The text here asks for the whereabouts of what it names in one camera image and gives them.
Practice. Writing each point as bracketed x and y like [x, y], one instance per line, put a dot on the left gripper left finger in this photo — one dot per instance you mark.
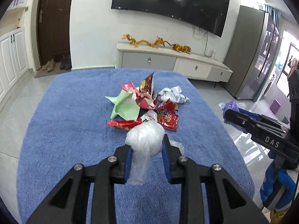
[86, 192]

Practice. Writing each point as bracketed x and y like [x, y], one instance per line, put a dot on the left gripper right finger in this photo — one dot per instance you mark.
[208, 193]

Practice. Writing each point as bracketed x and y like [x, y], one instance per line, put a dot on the purple plastic bag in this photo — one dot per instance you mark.
[231, 105]

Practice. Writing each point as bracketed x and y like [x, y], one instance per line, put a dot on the white plastic bag wad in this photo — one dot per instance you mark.
[146, 141]

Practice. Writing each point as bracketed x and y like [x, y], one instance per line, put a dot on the red snack bag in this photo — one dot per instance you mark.
[167, 114]

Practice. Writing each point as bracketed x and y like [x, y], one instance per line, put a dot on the red silver chip bag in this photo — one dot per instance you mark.
[151, 115]

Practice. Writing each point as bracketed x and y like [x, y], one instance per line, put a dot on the green paper sheet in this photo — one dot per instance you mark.
[125, 106]

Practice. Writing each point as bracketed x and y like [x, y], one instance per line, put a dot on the white printed bag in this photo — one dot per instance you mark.
[172, 94]

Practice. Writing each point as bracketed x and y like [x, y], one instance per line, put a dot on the pink snack wrapper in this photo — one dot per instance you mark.
[144, 101]

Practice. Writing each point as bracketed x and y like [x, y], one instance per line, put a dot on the dark brown snack bag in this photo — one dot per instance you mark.
[147, 85]

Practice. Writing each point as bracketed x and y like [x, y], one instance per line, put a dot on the blue gloved right hand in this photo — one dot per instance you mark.
[279, 185]

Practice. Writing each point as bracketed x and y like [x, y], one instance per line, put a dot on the purple stool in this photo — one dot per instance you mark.
[275, 106]

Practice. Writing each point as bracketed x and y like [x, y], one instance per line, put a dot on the washing machine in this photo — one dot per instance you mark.
[268, 86]

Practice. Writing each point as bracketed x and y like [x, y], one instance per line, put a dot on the grey refrigerator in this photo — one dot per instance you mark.
[251, 53]

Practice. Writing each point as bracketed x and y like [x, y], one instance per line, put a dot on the blue fluffy blanket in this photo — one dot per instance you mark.
[69, 126]

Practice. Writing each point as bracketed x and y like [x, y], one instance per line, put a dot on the white power strip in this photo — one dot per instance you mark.
[213, 54]

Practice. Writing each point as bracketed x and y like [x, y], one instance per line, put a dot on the brown door mat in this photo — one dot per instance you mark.
[56, 71]

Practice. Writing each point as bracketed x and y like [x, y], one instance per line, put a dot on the golden tiger figurine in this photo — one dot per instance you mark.
[180, 48]

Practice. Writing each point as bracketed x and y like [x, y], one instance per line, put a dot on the beige shoes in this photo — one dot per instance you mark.
[49, 67]

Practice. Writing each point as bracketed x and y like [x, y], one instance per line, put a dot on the dark shoes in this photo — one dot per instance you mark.
[66, 63]

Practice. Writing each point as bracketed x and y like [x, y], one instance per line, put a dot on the white cupboard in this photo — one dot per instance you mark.
[14, 62]

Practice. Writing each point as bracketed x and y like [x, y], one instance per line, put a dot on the golden dragon figurine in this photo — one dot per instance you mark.
[134, 42]

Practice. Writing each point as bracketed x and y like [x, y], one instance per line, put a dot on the white grey TV cabinet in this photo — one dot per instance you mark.
[192, 66]

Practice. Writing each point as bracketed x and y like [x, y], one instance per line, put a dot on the dark brown door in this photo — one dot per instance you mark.
[53, 30]

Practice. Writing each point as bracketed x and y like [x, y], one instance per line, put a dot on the black wall television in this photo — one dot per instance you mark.
[209, 15]

